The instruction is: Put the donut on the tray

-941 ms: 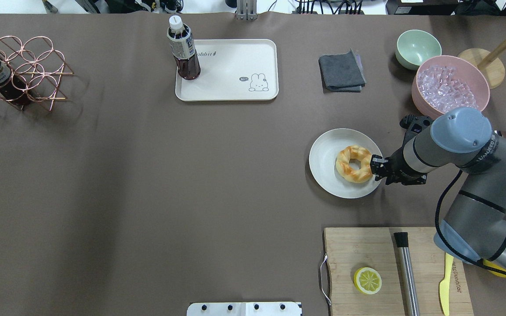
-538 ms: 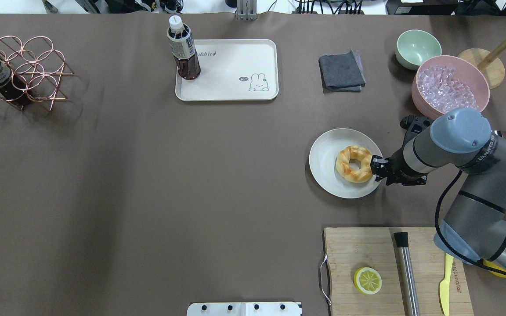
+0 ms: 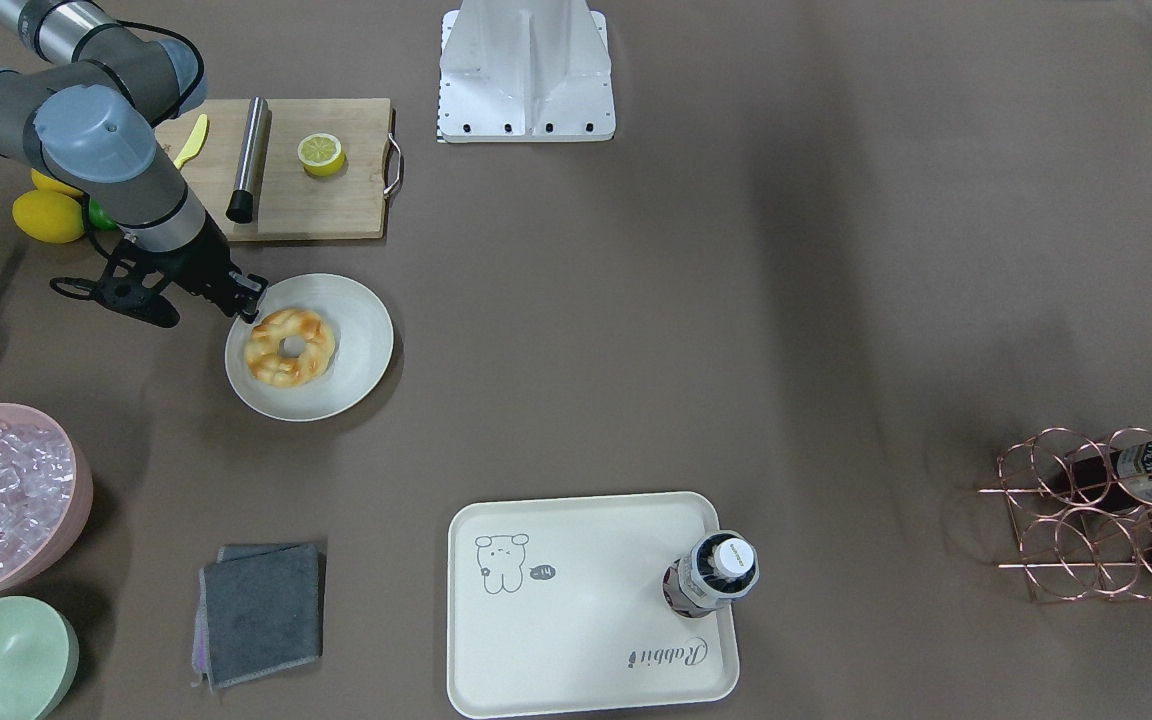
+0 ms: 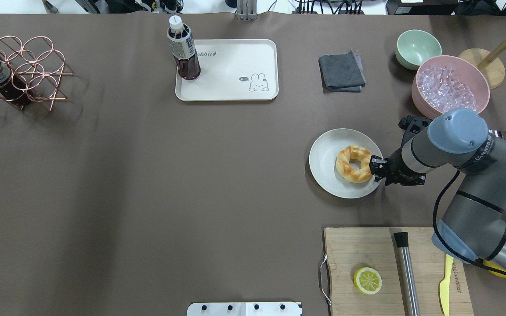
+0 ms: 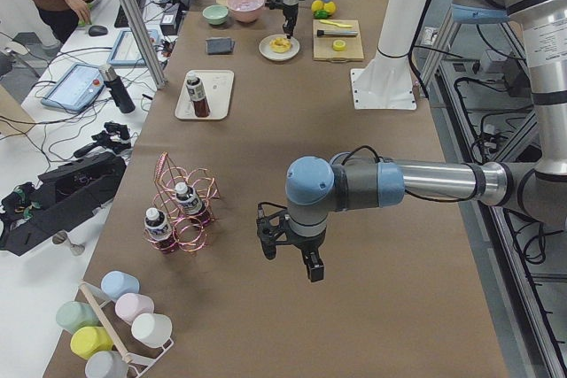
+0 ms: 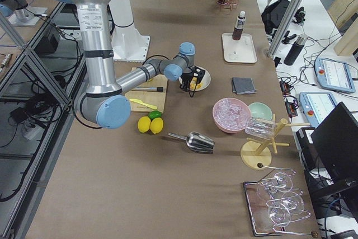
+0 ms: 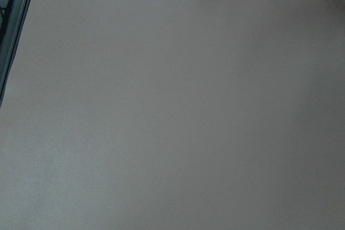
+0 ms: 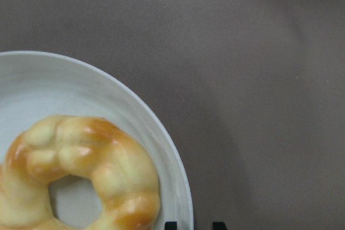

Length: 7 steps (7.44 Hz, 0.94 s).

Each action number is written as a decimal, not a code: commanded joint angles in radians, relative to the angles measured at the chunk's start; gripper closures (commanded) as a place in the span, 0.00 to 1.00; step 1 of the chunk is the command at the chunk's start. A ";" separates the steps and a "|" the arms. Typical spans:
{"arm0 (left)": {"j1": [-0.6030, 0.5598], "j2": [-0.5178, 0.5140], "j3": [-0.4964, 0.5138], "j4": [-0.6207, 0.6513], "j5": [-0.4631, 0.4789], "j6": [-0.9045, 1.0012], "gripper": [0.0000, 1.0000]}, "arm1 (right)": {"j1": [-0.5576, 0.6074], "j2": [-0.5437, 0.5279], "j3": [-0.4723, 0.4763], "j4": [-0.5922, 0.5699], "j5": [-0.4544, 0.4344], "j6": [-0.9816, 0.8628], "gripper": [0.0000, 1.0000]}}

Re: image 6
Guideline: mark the yellow lemon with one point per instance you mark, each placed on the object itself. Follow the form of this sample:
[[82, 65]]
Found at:
[[156, 125], [143, 124]]

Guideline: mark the black monitor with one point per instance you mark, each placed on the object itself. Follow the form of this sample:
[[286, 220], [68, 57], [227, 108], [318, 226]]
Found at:
[[335, 140]]

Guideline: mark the tea bottle on tray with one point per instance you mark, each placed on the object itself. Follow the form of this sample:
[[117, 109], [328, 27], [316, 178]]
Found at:
[[239, 26]]

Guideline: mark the upper blue teach pendant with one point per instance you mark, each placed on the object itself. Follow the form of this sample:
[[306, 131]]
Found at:
[[334, 75]]

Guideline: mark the yellow plastic knife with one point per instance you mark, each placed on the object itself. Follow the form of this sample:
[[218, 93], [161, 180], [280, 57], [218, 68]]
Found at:
[[138, 101]]

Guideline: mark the wooden cup tree stand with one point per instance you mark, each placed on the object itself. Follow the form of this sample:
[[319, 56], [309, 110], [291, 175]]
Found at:
[[255, 153]]

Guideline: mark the blue teach pendant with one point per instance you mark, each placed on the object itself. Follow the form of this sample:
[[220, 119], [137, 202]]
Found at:
[[334, 75], [316, 106]]

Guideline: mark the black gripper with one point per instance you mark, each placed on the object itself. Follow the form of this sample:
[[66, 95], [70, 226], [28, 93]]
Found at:
[[187, 78]]

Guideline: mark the pink bowl of ice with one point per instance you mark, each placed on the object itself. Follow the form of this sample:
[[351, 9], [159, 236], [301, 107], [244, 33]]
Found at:
[[231, 115]]

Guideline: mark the steel muddler black tip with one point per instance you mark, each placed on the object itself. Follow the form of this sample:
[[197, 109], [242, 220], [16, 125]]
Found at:
[[149, 89]]

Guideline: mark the upper yellow lemon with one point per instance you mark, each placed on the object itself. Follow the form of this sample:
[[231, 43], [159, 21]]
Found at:
[[156, 125]]

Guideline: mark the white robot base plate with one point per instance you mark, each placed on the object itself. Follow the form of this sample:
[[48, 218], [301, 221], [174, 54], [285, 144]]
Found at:
[[129, 45]]

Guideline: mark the green lime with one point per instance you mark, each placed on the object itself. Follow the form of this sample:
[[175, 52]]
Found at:
[[154, 114]]

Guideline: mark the white rabbit serving tray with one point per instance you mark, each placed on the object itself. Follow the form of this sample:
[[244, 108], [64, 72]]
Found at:
[[239, 51]]

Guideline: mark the wire glass rack tray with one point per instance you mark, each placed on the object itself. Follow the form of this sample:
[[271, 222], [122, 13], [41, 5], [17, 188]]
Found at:
[[274, 203]]

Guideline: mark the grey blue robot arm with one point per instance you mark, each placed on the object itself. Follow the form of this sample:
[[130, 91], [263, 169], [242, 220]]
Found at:
[[104, 102]]

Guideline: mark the white round plate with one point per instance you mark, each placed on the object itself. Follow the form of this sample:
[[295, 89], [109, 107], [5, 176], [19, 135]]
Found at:
[[206, 81]]

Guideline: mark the black thermos bottle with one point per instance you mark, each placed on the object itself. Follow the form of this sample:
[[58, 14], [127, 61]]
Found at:
[[295, 50]]

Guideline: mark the aluminium frame post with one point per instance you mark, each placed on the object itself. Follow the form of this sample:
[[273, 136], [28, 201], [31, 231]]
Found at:
[[283, 26]]

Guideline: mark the metal ice scoop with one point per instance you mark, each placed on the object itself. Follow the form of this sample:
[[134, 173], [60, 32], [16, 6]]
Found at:
[[197, 142]]

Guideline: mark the lower blue teach pendant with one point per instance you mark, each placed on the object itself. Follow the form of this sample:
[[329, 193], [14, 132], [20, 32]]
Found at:
[[316, 106]]

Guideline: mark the clear glass mug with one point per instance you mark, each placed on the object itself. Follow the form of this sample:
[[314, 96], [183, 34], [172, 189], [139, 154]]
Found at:
[[261, 128]]

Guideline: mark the lower yellow lemon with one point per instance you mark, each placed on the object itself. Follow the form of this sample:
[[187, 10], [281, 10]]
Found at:
[[143, 124]]

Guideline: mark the mint green bowl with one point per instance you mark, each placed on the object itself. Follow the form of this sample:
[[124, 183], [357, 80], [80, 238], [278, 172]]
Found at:
[[260, 110]]

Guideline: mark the folded grey cloth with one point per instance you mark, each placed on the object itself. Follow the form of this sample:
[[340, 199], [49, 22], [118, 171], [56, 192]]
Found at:
[[241, 86]]

